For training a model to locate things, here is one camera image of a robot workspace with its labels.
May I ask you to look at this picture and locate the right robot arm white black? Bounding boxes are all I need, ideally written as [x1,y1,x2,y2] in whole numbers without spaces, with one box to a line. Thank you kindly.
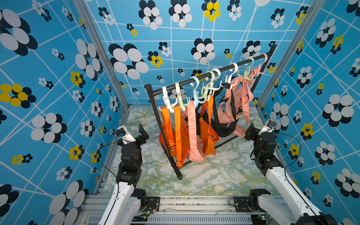
[245,122,337,225]

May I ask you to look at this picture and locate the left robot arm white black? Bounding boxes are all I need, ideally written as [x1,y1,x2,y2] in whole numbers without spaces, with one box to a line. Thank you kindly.
[99,125,149,225]

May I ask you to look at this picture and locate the black bag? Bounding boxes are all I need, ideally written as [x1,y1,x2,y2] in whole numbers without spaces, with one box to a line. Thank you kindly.
[211,84,247,137]

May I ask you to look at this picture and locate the white hook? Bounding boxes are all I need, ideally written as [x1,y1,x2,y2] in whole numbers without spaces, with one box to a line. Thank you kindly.
[226,63,239,84]
[208,67,231,91]
[162,86,178,113]

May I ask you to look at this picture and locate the pale green hook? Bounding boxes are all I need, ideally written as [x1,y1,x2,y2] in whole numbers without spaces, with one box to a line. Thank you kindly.
[238,56,255,80]
[175,82,191,111]
[201,68,222,102]

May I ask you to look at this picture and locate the black metal clothes rack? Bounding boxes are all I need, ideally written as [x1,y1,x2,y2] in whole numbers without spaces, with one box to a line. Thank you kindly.
[144,43,278,181]

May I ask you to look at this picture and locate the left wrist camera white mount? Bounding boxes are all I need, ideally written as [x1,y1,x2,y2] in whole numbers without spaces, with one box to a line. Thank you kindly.
[115,126,136,143]

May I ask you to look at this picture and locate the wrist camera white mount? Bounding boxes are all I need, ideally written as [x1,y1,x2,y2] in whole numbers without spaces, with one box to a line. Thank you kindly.
[115,126,136,143]
[258,120,277,136]

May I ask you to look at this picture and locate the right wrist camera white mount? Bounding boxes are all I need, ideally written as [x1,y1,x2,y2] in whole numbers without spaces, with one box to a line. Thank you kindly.
[258,120,277,136]

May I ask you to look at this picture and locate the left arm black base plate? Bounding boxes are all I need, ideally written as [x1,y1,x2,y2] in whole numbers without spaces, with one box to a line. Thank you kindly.
[139,196,160,213]

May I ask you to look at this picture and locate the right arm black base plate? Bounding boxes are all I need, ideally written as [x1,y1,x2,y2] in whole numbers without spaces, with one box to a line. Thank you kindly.
[232,196,253,212]

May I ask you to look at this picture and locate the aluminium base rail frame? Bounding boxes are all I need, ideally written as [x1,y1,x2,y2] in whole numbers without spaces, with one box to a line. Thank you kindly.
[74,193,321,225]

